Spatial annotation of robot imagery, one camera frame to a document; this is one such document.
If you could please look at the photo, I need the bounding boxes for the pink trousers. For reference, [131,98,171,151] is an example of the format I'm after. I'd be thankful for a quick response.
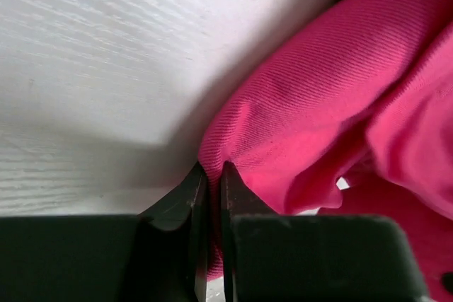
[198,0,452,301]

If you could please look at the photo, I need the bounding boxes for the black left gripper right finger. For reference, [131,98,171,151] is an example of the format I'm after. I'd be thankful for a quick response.
[220,162,430,301]

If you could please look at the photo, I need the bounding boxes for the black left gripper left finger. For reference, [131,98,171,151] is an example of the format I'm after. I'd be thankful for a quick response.
[1,165,207,301]

